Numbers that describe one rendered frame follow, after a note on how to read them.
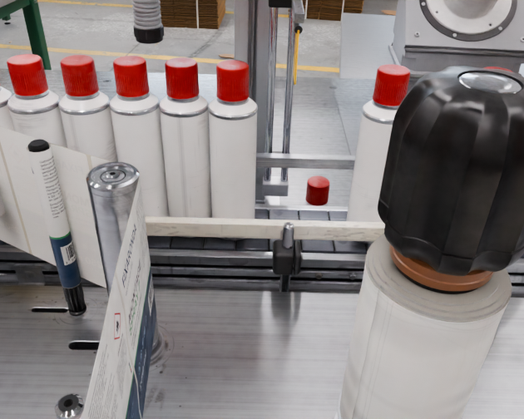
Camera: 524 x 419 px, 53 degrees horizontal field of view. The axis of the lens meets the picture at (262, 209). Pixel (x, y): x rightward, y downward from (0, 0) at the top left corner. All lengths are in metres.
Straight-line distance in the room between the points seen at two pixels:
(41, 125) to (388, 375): 0.42
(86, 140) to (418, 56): 0.89
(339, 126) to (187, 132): 0.51
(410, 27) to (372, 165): 0.75
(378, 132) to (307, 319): 0.20
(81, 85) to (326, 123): 0.57
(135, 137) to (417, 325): 0.37
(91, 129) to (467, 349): 0.42
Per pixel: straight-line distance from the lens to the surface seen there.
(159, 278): 0.64
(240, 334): 0.52
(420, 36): 1.30
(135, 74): 0.56
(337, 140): 0.97
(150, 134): 0.58
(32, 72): 0.59
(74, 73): 0.57
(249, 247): 0.62
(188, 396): 0.48
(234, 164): 0.57
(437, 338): 0.32
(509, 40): 1.35
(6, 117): 0.63
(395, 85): 0.56
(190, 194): 0.60
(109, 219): 0.40
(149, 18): 0.64
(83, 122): 0.58
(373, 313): 0.33
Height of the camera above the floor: 1.27
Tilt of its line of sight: 35 degrees down
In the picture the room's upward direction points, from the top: 2 degrees clockwise
